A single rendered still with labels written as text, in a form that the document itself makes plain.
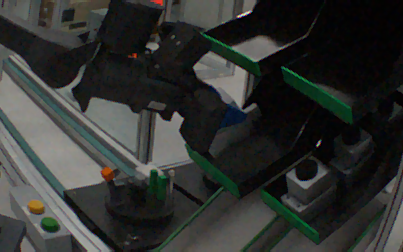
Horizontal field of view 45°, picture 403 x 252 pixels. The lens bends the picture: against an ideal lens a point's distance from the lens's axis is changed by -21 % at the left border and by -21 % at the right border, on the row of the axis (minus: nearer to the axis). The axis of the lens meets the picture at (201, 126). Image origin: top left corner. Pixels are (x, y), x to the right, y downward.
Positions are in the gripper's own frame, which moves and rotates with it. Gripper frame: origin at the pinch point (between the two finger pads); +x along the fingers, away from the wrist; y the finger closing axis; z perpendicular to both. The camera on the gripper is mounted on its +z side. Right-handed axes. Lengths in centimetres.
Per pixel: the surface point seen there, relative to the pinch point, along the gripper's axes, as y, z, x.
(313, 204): -16.8, -3.5, 8.4
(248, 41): 3.1, 8.6, 2.8
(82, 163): 55, -41, 8
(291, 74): -9.5, 8.9, 1.7
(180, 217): 21.2, -30.1, 17.2
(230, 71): 132, -27, 85
